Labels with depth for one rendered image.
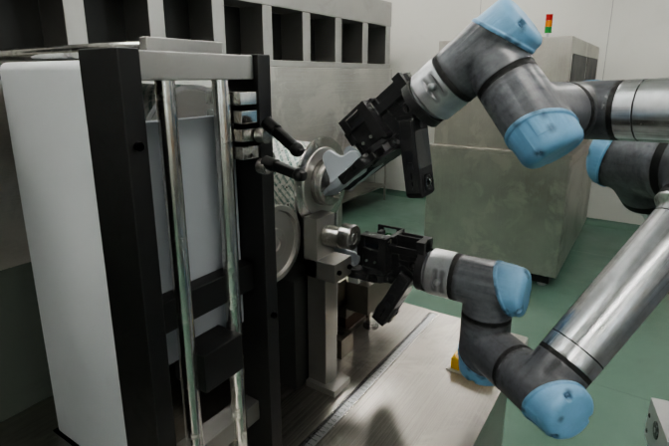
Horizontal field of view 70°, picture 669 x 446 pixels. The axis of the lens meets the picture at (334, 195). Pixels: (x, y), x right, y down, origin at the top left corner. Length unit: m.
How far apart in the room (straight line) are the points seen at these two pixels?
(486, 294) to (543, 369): 0.12
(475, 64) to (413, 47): 5.05
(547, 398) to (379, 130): 0.40
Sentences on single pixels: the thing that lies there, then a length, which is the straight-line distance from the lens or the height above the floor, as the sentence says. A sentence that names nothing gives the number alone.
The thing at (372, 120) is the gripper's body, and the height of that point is 1.36.
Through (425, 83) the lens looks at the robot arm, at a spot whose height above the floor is 1.41.
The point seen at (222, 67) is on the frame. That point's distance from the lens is 0.44.
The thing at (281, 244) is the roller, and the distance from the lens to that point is 0.73.
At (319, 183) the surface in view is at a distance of 0.75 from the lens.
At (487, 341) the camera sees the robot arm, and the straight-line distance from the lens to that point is 0.77.
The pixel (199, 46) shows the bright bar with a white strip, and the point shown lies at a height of 1.45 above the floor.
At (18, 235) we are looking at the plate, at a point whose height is 1.19.
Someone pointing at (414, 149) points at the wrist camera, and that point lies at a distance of 0.66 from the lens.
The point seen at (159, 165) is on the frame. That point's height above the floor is 1.35.
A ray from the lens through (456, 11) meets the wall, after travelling 5.50.
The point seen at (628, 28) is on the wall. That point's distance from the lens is 5.16.
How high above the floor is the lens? 1.42
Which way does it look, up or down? 14 degrees down
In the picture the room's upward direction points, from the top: straight up
